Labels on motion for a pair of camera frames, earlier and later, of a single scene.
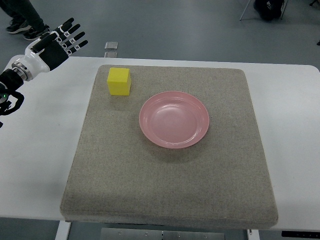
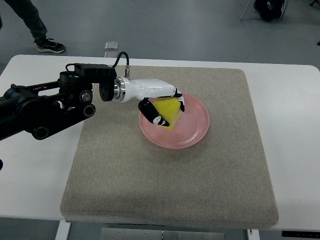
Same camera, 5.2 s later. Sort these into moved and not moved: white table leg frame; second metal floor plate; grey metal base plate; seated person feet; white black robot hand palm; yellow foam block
Moved: yellow foam block; white black robot hand palm
Not moved: grey metal base plate; white table leg frame; second metal floor plate; seated person feet
